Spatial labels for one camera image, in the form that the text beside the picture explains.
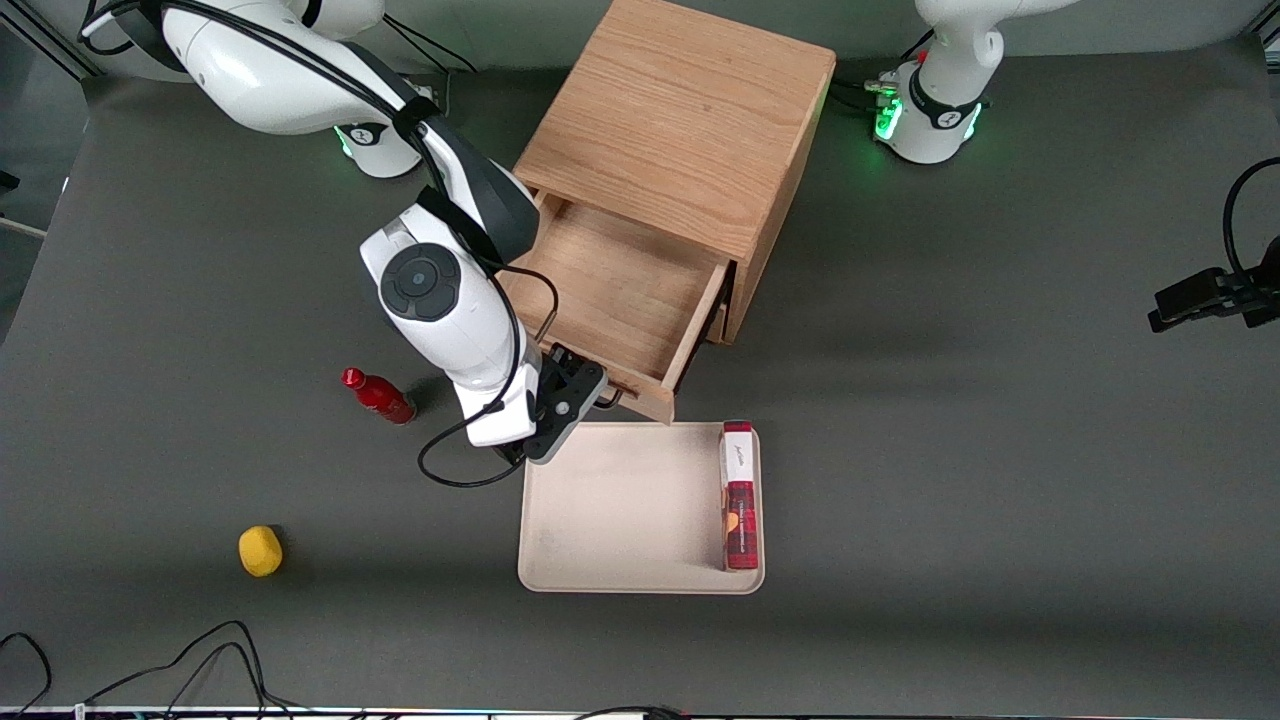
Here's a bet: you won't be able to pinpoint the beige plastic tray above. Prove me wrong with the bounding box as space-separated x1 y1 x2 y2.
517 421 766 595

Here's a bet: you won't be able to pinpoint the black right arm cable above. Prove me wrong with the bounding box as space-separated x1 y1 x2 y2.
80 0 561 489

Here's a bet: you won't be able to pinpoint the light wooden drawer cabinet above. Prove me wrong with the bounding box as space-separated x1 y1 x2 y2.
512 0 837 346

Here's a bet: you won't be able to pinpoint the dark metal frame bar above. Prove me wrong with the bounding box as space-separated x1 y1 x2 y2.
0 0 101 81

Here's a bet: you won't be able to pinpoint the red and white cookie box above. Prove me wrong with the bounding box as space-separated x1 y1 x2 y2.
719 420 761 572

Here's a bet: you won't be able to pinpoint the black right base cables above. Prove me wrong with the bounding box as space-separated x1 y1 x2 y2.
385 15 481 101

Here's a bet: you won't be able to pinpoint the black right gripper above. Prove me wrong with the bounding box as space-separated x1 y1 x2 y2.
540 343 607 393

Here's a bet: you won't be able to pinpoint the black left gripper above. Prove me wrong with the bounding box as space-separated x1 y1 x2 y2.
1148 235 1280 333

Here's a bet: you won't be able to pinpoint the yellow lemon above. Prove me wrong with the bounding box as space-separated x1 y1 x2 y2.
238 525 284 578

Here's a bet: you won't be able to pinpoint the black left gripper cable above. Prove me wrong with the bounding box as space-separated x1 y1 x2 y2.
1224 157 1280 286

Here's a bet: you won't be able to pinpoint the black left base cables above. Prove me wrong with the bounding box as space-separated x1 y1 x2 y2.
828 28 936 113

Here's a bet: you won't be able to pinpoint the black base cables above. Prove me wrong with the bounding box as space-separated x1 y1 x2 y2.
385 15 481 101
828 28 936 113

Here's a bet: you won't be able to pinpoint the black wrist camera mount plate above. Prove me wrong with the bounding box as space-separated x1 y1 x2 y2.
523 363 609 464

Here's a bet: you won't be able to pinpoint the small red bottle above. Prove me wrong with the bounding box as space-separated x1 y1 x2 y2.
341 367 418 426

